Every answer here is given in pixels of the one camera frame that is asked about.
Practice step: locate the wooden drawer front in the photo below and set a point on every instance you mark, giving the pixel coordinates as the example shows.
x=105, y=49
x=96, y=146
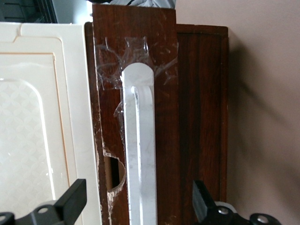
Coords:
x=164, y=129

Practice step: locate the dark wooden board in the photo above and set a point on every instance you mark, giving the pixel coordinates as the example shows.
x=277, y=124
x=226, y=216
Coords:
x=201, y=105

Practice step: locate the cream plastic box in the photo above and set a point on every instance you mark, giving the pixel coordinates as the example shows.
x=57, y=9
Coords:
x=35, y=117

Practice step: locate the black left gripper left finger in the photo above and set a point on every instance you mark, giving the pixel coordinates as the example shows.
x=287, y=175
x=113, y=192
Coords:
x=70, y=204

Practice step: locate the clear adhesive tape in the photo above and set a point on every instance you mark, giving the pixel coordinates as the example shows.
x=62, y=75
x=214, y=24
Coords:
x=110, y=63

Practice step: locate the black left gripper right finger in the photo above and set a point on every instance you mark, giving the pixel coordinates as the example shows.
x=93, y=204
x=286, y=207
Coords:
x=202, y=206

